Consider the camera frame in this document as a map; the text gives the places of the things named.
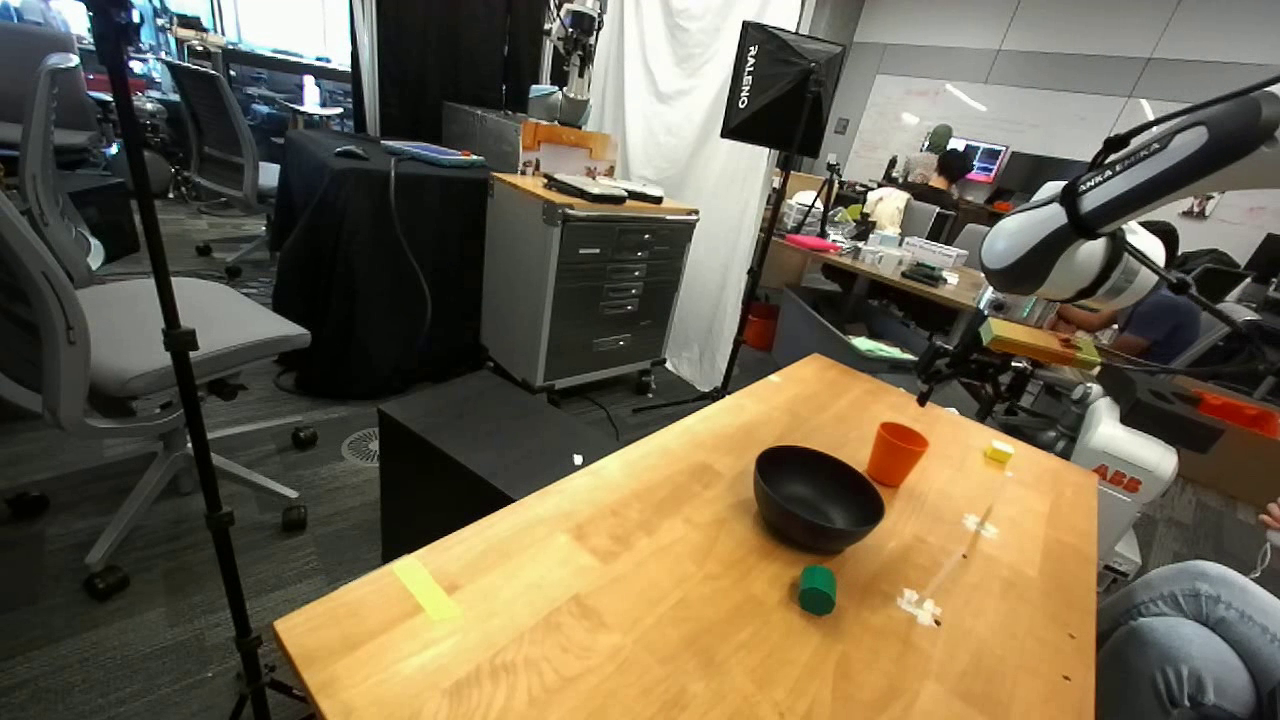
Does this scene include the orange plastic cup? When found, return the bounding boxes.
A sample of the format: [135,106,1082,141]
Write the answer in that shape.
[863,419,931,492]

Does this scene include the cardboard box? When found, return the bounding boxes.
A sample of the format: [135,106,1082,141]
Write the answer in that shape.
[517,114,620,180]

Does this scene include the black tall panel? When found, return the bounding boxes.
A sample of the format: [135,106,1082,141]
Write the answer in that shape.
[374,0,552,147]

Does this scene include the yellow-green tape strip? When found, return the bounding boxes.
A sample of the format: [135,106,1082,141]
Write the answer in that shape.
[389,556,468,632]

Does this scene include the green block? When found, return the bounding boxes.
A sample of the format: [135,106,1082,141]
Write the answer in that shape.
[798,561,844,618]

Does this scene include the black keyboard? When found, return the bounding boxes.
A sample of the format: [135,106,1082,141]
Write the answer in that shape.
[540,167,633,208]

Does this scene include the dark office chair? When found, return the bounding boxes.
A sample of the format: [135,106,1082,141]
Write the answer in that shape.
[166,52,275,274]

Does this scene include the white ABB robot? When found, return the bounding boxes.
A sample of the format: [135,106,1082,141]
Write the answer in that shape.
[1065,379,1184,570]

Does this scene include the black cloth covered table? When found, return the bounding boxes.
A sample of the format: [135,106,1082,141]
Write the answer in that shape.
[267,125,491,401]

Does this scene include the black softbox light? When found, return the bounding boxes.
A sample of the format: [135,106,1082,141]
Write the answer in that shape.
[720,15,848,159]

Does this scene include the white curtain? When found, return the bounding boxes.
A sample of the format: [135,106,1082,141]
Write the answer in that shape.
[586,0,812,391]

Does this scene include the blue flat item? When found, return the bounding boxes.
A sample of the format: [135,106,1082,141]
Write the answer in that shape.
[379,134,488,167]

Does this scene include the clear tape strip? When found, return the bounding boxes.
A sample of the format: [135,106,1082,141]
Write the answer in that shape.
[916,454,1011,610]

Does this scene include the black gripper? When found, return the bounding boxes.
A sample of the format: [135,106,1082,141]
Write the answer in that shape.
[916,346,1035,419]

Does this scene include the seated person blue jeans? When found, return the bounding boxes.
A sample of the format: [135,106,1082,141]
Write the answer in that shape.
[1097,556,1280,720]

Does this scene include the colourful lit monitor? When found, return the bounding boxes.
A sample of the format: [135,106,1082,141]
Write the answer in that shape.
[954,134,1011,189]

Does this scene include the cluttered wooden desk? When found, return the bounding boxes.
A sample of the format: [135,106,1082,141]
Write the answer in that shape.
[778,231,997,321]

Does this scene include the black bowl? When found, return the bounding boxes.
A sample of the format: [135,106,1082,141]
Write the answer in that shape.
[751,439,888,561]

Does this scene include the dark computer monitor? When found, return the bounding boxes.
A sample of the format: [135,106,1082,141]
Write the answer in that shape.
[997,147,1112,208]

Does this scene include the person in dark shirt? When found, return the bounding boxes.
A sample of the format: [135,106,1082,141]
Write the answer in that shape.
[1057,215,1212,372]

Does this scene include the softbox light stand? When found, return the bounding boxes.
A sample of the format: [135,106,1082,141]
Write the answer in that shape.
[715,147,810,401]

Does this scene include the black low box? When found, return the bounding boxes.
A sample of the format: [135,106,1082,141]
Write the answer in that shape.
[376,362,714,564]

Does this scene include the grey drawer cabinet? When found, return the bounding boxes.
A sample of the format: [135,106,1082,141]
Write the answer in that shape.
[476,173,705,394]

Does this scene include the grey frame mesh chair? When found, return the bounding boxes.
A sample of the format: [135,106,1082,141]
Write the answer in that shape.
[17,52,111,274]

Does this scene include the red bucket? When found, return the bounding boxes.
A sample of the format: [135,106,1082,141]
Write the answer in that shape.
[740,301,783,361]

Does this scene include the black tripod stand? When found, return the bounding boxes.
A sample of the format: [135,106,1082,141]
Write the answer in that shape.
[81,0,282,720]

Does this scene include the seated person dark hair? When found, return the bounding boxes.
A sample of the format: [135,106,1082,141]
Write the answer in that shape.
[931,142,982,190]

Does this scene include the clear plastic wrapper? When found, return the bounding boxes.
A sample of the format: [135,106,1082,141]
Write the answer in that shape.
[891,583,948,632]

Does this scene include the grey cushioned office chair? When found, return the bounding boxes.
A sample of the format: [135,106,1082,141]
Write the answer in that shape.
[0,190,320,602]

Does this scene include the window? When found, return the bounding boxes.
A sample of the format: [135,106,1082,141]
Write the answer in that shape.
[215,0,358,71]

